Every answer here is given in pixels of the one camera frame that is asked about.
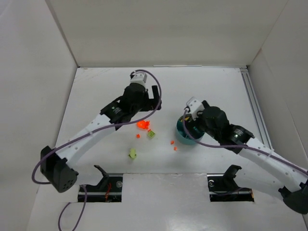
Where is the lime green square lego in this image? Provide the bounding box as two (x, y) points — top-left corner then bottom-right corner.
(147, 130), (155, 139)

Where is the lime green figure lego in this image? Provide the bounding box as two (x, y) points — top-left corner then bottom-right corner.
(128, 148), (137, 159)

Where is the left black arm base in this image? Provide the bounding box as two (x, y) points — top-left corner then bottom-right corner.
(40, 153), (78, 193)

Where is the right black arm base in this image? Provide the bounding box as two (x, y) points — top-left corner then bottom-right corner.
(278, 182), (308, 215)

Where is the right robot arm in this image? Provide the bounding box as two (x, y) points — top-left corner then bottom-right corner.
(183, 97), (308, 202)

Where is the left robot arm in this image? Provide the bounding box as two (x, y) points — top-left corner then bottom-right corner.
(55, 83), (161, 168)

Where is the teal round divided container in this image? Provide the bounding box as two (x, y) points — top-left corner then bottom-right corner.
(175, 114), (205, 145)

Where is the orange funnel lego piece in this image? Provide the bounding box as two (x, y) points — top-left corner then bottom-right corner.
(137, 120), (150, 130)

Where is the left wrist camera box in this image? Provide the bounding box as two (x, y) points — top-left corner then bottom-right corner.
(130, 71), (147, 88)

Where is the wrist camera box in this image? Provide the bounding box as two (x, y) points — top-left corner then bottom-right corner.
(186, 97), (205, 120)
(130, 71), (147, 88)

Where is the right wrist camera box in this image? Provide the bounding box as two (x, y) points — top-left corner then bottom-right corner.
(186, 97), (205, 120)

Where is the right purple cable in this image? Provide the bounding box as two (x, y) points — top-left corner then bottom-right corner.
(182, 108), (308, 176)

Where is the aluminium rail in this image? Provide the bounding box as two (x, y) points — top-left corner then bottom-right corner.
(240, 68), (273, 148)

